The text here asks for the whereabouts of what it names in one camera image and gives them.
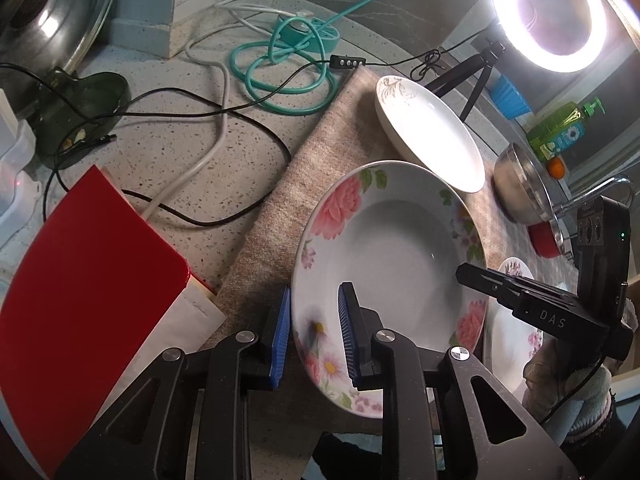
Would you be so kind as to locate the blue ribbed cup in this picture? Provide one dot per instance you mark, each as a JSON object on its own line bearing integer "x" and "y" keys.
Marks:
{"x": 510, "y": 97}

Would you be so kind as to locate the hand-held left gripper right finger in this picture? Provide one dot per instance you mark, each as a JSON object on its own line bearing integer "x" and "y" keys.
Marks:
{"x": 347, "y": 340}

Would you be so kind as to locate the large pink floral plate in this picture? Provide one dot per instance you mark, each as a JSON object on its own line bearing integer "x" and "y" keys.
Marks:
{"x": 400, "y": 250}

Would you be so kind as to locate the person's right hand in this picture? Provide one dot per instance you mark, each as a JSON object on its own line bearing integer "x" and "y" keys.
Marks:
{"x": 580, "y": 395}

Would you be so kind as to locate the small purple floral plate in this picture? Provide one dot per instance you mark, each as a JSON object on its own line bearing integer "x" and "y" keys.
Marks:
{"x": 505, "y": 340}

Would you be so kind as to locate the white paper sheet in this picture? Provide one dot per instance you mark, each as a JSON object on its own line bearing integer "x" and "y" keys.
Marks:
{"x": 175, "y": 330}

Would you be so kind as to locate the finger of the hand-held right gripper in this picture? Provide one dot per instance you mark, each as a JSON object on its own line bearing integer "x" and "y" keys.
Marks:
{"x": 487, "y": 282}

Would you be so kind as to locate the red book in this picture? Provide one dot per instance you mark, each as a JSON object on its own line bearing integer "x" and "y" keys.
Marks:
{"x": 85, "y": 285}

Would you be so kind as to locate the black tripod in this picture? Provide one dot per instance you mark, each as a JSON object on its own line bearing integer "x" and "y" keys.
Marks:
{"x": 475, "y": 87}

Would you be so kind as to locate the beige plaid cloth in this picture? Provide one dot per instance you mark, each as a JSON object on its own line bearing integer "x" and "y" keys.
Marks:
{"x": 310, "y": 160}

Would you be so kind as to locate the black inline light remote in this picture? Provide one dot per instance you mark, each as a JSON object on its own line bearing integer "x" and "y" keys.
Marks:
{"x": 345, "y": 60}

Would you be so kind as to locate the red bowl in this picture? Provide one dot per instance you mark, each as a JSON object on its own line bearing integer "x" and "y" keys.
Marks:
{"x": 542, "y": 240}

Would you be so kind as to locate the dark green dish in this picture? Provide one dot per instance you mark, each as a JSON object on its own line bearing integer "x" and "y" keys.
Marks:
{"x": 75, "y": 105}

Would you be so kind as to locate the teal power strip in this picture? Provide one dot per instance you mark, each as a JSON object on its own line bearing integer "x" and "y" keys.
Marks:
{"x": 305, "y": 27}

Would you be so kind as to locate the green dish soap bottle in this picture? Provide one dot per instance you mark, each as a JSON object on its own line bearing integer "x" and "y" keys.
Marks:
{"x": 560, "y": 130}

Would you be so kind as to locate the orange fruit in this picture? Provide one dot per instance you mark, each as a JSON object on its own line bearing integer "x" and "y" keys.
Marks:
{"x": 556, "y": 167}

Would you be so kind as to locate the stainless steel bowl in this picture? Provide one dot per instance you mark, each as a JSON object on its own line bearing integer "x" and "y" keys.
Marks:
{"x": 520, "y": 185}

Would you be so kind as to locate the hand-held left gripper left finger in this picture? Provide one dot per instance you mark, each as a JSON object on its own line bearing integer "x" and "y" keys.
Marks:
{"x": 280, "y": 340}

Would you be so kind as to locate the white plate grey leaf print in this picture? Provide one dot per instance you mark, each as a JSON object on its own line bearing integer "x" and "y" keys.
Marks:
{"x": 430, "y": 125}

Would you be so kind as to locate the chrome sink faucet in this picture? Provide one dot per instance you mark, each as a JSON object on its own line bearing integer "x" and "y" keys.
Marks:
{"x": 595, "y": 192}

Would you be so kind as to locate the clear plastic container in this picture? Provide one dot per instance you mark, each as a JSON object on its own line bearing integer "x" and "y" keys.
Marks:
{"x": 15, "y": 150}

